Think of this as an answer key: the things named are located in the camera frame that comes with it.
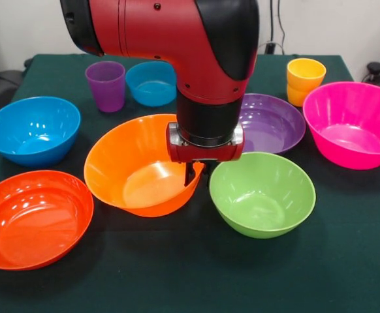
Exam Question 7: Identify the large orange bowl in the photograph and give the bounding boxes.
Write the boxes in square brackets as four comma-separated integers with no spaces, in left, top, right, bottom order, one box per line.
[83,113,206,218]

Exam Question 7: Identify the small blue bowl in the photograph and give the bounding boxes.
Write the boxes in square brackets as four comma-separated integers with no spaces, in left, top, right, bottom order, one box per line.
[125,61,178,108]

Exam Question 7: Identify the purple cup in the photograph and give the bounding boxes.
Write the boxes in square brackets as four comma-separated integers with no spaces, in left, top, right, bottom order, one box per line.
[85,61,126,113]

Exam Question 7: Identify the pink bowl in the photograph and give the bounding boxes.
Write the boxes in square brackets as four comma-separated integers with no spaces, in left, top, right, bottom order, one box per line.
[302,81,380,171]

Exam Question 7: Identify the large blue bowl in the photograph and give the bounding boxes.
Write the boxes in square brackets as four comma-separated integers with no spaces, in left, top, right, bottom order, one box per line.
[0,96,82,168]

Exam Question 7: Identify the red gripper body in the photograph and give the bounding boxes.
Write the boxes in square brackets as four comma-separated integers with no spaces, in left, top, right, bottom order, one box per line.
[166,122,245,164]

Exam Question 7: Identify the red bowl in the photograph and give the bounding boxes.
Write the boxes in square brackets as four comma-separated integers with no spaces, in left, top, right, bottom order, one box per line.
[0,170,95,271]

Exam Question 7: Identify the black wall cable with plug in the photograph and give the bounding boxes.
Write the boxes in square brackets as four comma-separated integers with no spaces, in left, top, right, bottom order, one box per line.
[264,0,287,55]

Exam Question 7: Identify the yellow cup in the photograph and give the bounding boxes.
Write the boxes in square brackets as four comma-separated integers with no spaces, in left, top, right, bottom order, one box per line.
[286,57,327,108]

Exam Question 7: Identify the purple bowl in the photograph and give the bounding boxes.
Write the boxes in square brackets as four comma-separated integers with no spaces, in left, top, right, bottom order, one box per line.
[235,93,307,156]

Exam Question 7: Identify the green bowl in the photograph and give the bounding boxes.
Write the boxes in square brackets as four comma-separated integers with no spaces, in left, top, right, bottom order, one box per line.
[208,151,317,240]

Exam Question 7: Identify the dark green table cloth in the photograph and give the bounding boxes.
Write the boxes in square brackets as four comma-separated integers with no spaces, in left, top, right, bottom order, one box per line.
[0,53,380,313]

